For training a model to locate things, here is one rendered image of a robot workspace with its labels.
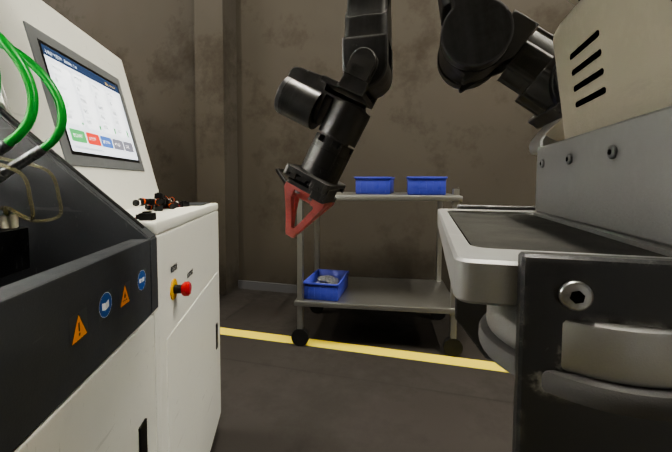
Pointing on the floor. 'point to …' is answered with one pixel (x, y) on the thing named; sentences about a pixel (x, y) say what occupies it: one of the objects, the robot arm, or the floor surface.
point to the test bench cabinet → (157, 380)
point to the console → (198, 416)
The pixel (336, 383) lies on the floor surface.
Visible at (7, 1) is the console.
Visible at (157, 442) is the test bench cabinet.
